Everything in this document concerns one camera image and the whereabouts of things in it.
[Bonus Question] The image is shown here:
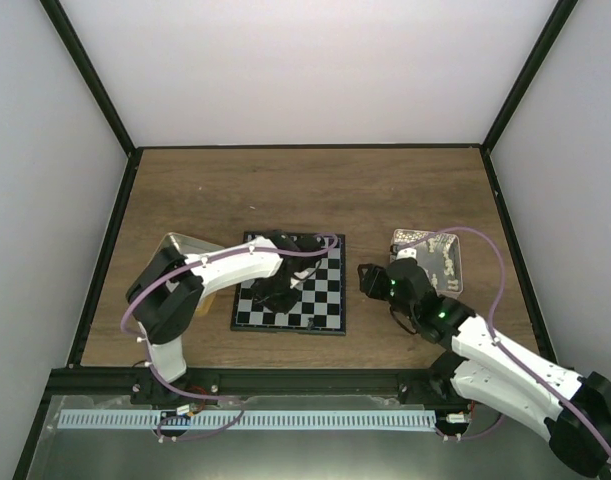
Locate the black frame post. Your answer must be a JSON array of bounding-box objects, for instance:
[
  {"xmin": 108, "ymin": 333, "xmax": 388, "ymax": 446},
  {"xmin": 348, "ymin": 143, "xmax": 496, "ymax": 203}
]
[
  {"xmin": 481, "ymin": 0, "xmax": 579, "ymax": 154},
  {"xmin": 39, "ymin": 0, "xmax": 136, "ymax": 157}
]

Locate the black frame post right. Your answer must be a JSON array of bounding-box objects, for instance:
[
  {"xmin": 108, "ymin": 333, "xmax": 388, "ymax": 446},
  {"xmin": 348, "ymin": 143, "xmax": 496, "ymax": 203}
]
[{"xmin": 481, "ymin": 0, "xmax": 579, "ymax": 154}]

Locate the yellow tin box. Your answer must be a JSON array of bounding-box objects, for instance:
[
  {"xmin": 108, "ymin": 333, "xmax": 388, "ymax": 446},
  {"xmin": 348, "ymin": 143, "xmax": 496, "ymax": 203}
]
[{"xmin": 155, "ymin": 232, "xmax": 222, "ymax": 317}]

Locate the black frame post left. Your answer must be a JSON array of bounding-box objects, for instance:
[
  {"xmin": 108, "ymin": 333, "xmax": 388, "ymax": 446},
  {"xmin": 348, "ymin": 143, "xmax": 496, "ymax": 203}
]
[{"xmin": 39, "ymin": 0, "xmax": 136, "ymax": 157}]

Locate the pink tin box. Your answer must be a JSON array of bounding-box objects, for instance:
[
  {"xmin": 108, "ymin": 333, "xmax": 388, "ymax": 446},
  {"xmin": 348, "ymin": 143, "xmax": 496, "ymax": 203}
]
[{"xmin": 390, "ymin": 229, "xmax": 464, "ymax": 298}]

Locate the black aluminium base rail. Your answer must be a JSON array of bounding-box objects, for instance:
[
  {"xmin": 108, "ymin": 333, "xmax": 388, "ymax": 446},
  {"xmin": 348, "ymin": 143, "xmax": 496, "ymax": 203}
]
[{"xmin": 46, "ymin": 367, "xmax": 462, "ymax": 405}]

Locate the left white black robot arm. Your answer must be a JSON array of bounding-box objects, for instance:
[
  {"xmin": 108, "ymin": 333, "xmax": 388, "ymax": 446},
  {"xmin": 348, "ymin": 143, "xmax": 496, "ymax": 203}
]
[{"xmin": 120, "ymin": 232, "xmax": 311, "ymax": 404}]

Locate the light blue cable duct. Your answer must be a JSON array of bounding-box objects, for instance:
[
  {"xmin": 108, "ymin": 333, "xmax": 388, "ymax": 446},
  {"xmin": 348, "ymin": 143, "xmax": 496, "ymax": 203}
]
[{"xmin": 57, "ymin": 409, "xmax": 436, "ymax": 432}]

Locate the black and silver chessboard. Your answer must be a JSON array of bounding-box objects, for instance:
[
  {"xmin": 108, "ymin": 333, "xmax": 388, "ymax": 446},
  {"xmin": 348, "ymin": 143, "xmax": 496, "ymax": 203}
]
[{"xmin": 230, "ymin": 233, "xmax": 346, "ymax": 335}]

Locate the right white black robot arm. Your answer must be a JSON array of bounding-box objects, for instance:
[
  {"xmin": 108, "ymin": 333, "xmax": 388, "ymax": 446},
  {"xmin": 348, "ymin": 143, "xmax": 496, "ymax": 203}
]
[{"xmin": 357, "ymin": 258, "xmax": 611, "ymax": 478}]

